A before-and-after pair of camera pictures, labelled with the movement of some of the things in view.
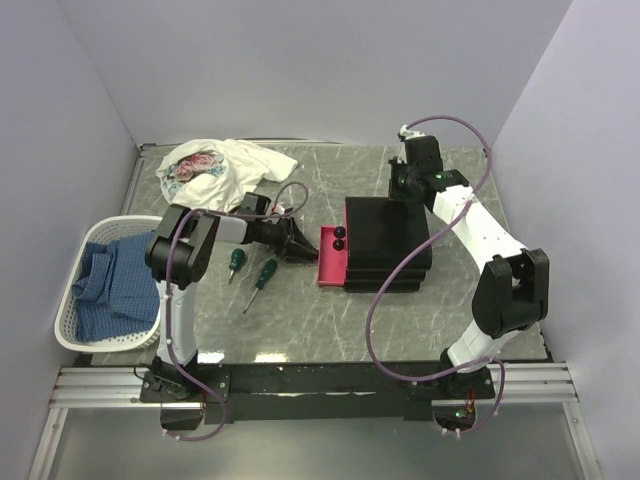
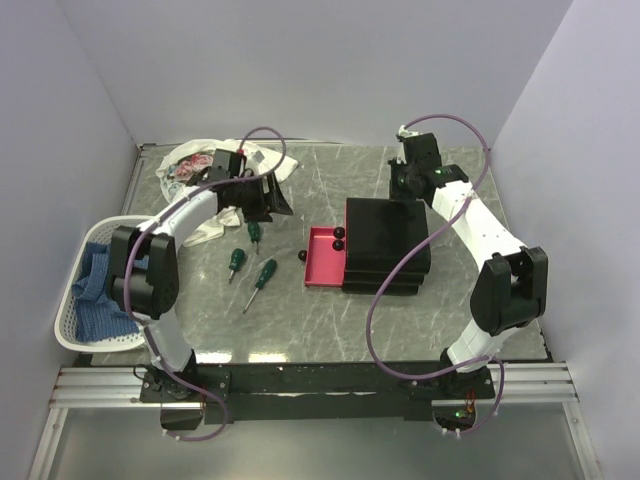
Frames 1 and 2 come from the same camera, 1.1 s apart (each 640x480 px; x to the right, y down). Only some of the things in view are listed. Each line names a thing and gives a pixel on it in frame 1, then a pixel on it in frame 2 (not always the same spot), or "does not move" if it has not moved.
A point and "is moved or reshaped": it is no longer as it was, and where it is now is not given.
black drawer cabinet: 381,233 does not move
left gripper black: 293,246 → 270,203
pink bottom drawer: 333,256 is moved or reshaped
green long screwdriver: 268,272 does not move
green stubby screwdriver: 237,260 does not move
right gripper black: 396,167 does not move
